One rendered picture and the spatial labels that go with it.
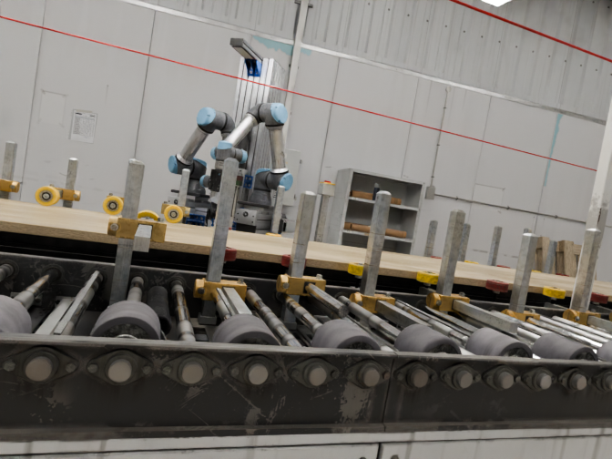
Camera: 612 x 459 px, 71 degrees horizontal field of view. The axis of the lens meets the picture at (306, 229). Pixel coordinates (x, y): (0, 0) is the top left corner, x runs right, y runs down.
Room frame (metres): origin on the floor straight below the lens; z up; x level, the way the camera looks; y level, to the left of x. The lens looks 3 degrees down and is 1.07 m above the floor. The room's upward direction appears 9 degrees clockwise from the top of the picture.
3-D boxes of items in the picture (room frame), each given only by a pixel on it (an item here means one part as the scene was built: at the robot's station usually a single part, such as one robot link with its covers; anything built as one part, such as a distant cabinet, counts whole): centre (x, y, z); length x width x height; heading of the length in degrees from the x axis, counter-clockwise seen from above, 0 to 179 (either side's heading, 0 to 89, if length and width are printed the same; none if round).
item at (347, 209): (4.93, -0.74, 0.78); 0.90 x 0.45 x 1.55; 104
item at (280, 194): (2.34, 0.17, 0.92); 0.03 x 0.03 x 0.48; 20
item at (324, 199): (2.43, -0.08, 0.93); 0.05 x 0.05 x 0.45; 20
